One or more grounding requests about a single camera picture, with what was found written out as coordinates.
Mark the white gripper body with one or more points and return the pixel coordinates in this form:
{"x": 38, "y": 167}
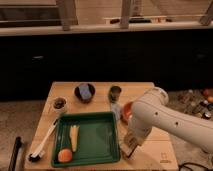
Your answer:
{"x": 132, "y": 140}

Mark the wooden board eraser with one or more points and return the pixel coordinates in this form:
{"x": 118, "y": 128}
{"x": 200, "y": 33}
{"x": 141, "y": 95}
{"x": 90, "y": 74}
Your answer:
{"x": 127, "y": 150}

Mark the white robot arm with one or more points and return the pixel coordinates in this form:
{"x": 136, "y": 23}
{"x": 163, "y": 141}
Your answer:
{"x": 150, "y": 110}

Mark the green plastic tray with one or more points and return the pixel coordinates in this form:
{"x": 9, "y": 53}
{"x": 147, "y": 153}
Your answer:
{"x": 97, "y": 139}

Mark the orange bowl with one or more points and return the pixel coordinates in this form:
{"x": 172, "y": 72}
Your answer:
{"x": 127, "y": 111}

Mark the grey cloth piece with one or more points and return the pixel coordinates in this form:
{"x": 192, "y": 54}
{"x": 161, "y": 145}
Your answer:
{"x": 116, "y": 109}

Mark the yellow corn cob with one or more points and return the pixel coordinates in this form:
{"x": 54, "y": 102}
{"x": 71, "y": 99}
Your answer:
{"x": 74, "y": 130}

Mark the black bowl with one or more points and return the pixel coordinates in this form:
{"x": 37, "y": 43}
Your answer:
{"x": 92, "y": 90}

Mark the blue sponge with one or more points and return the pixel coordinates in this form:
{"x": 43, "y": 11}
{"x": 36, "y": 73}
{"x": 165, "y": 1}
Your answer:
{"x": 84, "y": 91}

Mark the orange fruit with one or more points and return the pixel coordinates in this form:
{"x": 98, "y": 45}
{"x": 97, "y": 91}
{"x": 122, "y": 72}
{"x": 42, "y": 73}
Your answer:
{"x": 65, "y": 155}

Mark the white dish brush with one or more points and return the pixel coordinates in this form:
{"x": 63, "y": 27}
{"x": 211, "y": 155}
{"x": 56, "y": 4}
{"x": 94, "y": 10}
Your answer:
{"x": 37, "y": 154}

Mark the black bar on floor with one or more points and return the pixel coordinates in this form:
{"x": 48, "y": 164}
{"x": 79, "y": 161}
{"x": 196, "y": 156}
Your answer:
{"x": 16, "y": 147}

